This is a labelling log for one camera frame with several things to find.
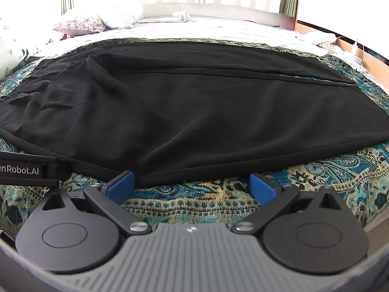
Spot white bed sheet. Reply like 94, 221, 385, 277
36, 15, 338, 59

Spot wooden bed headboard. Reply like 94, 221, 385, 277
143, 4, 345, 35

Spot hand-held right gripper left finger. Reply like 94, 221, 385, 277
41, 171, 151, 237

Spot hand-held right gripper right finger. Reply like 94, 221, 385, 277
231, 172, 341, 237

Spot teal paisley blanket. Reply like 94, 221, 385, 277
0, 37, 389, 239

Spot white pillow with green print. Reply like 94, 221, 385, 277
0, 15, 41, 78

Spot black pants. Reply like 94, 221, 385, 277
0, 42, 389, 188

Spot knotted white cloth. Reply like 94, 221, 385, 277
137, 10, 199, 25

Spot lavender floral pillow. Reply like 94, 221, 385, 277
53, 13, 107, 37

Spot crumpled white cloth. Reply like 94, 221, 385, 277
304, 32, 338, 50

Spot white charger cable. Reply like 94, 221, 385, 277
335, 36, 376, 78

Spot plain white pillow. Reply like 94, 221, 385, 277
100, 4, 144, 30

